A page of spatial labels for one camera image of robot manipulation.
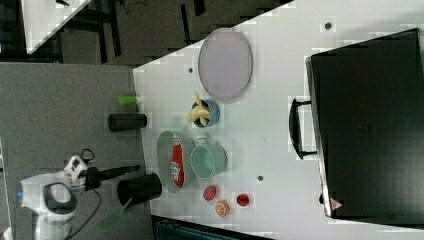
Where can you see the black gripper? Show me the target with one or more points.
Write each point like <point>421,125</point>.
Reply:
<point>94,176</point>

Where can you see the red felt ketchup bottle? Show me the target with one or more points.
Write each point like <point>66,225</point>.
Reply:
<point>177,163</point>

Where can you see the green oval strainer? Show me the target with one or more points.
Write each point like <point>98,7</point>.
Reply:
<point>164,156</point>

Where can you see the black container with spatula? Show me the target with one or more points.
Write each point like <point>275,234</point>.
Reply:
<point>130,193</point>

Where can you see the black cylinder cup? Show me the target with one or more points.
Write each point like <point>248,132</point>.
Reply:
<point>126,121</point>

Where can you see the green toy vegetable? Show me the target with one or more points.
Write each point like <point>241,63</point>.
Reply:
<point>127,100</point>

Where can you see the teal mug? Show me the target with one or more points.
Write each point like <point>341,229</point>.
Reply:
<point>208,159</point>

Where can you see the red plush fruit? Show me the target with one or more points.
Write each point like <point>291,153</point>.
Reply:
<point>209,193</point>

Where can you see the yellow peeled banana toy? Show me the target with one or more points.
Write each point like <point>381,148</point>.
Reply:
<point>199,112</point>

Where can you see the orange slice toy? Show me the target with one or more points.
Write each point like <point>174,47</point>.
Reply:
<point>222,208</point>

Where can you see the small blue cup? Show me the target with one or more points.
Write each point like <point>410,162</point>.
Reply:
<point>214,113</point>

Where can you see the red strawberry toy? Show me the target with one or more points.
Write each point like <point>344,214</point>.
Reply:
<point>243,200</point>

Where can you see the round grey plate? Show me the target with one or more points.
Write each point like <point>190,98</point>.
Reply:
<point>225,64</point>

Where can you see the silver toaster oven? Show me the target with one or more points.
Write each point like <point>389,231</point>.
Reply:
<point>367,111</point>

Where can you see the blue metal frame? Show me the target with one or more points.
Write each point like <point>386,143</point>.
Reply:
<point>171,229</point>

